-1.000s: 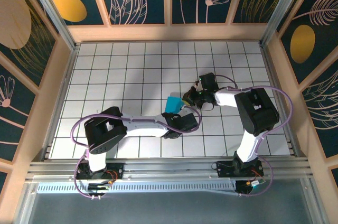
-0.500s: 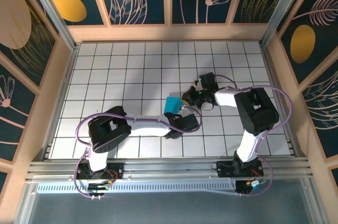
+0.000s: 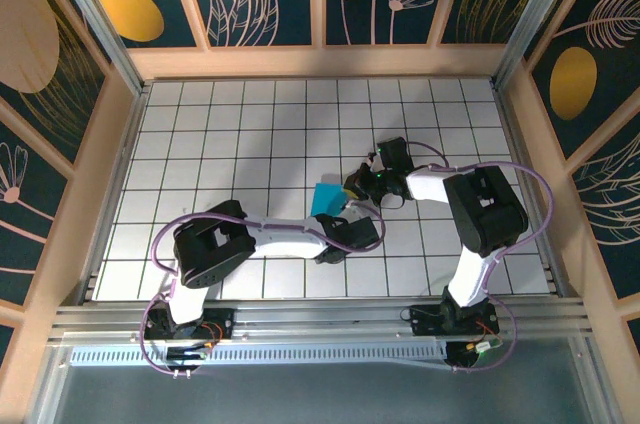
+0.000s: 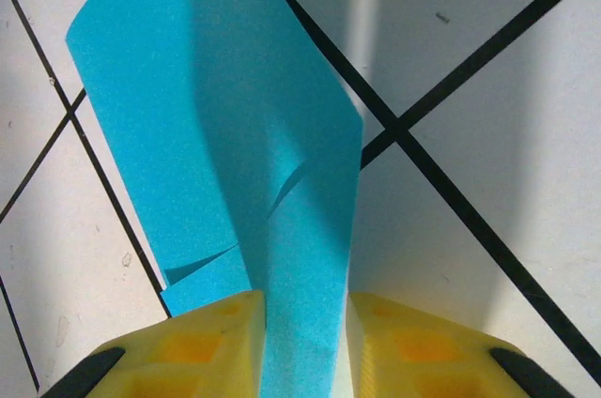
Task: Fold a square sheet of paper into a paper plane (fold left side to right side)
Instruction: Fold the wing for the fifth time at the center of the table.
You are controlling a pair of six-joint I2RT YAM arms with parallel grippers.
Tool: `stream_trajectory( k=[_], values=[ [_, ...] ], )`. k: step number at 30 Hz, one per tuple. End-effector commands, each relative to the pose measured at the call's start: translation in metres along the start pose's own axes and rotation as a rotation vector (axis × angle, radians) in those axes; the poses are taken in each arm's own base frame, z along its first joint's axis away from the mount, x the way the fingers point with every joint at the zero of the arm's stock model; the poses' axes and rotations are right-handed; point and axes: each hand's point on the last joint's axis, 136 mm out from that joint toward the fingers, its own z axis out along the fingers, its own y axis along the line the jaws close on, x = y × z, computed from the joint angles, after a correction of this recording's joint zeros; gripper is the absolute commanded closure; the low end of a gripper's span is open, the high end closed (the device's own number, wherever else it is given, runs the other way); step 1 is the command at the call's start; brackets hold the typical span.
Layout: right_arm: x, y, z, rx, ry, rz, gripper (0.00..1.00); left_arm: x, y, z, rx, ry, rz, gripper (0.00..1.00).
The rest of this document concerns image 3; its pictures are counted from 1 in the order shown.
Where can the blue cloth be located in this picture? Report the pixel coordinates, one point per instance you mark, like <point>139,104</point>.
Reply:
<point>327,199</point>

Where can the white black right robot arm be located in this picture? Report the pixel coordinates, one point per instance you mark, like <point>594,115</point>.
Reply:
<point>485,214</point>

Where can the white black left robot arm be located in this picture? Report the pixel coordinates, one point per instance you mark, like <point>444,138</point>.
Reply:
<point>215,249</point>

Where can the white grid board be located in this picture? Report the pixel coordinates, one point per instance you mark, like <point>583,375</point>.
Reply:
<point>250,104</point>

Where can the black electronics box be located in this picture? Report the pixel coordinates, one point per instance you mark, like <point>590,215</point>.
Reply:
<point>465,351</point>
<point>187,354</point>

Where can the aluminium mounting rail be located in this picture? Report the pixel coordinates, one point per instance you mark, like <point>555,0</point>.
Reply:
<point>325,324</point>

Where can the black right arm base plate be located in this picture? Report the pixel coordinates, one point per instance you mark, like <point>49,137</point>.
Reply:
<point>425,321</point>

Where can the aluminium side rail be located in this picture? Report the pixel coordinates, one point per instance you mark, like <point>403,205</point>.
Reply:
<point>114,194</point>
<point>519,154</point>

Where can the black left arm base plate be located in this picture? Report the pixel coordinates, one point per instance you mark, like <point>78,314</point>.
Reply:
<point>222,319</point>

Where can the aluminium corner post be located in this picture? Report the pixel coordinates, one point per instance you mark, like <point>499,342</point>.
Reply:
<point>536,19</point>
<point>100,19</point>

